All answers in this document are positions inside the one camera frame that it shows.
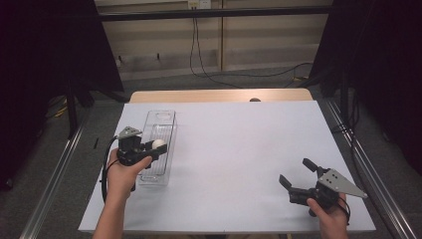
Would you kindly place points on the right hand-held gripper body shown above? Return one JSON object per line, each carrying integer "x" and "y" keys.
{"x": 326, "y": 191}

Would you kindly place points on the black metal stand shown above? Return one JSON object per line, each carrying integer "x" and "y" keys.
{"x": 344, "y": 99}
{"x": 71, "y": 109}

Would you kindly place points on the white wall socket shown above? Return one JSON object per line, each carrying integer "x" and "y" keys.
{"x": 199, "y": 4}

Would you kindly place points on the black horizontal metal bar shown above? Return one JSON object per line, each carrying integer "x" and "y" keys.
{"x": 212, "y": 13}

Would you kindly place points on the person's left hand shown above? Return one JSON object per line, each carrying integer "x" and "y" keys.
{"x": 122, "y": 179}

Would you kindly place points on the small black stick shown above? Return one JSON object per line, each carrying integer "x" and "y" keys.
{"x": 96, "y": 143}

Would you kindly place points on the metal floor rail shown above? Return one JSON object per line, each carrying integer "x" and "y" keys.
{"x": 375, "y": 179}
{"x": 53, "y": 179}

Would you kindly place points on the white egg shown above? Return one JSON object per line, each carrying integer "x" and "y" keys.
{"x": 158, "y": 143}

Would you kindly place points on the clear plastic storage container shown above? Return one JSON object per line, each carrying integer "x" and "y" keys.
{"x": 162, "y": 126}

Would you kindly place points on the dark curtain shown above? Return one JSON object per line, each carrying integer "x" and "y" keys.
{"x": 40, "y": 66}
{"x": 381, "y": 66}

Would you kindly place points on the white table cover sheet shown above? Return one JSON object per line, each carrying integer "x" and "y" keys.
{"x": 252, "y": 132}

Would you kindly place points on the person's right hand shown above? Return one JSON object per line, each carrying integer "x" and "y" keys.
{"x": 330, "y": 217}

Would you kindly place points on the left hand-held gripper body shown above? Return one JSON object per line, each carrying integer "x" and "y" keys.
{"x": 131, "y": 152}

